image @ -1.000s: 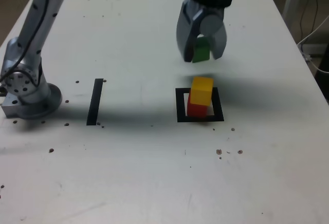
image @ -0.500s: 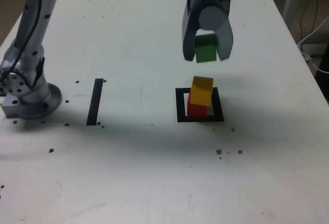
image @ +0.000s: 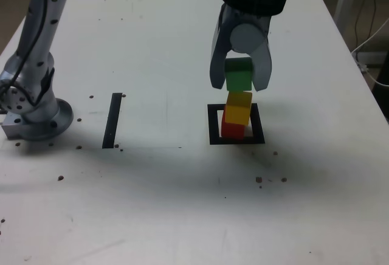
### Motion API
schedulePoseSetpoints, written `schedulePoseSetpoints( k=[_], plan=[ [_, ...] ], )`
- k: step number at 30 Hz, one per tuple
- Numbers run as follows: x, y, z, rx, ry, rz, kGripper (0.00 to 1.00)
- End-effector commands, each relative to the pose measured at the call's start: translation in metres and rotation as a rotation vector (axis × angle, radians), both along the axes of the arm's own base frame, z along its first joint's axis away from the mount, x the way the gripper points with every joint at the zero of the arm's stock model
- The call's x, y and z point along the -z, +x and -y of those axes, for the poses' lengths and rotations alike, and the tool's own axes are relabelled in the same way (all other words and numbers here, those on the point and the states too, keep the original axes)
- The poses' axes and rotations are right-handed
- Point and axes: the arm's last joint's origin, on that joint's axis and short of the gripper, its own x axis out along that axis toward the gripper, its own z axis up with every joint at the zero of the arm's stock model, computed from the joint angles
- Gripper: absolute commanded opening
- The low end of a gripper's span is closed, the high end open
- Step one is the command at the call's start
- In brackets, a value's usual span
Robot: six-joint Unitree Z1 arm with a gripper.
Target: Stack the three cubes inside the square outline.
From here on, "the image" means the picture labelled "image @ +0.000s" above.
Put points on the yellow cube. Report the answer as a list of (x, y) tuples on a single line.
[(238, 113)]

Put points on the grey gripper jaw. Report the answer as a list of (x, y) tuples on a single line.
[(218, 70), (262, 70)]

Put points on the green cube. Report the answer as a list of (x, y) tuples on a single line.
[(238, 79)]

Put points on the black tape strip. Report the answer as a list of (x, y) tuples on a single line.
[(112, 122)]

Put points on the red cube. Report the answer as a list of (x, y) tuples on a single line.
[(232, 131)]

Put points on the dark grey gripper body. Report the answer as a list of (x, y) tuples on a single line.
[(258, 20)]

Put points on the black tape square outline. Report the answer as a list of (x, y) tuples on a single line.
[(257, 125)]

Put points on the black bulky object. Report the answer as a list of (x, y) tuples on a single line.
[(383, 101)]

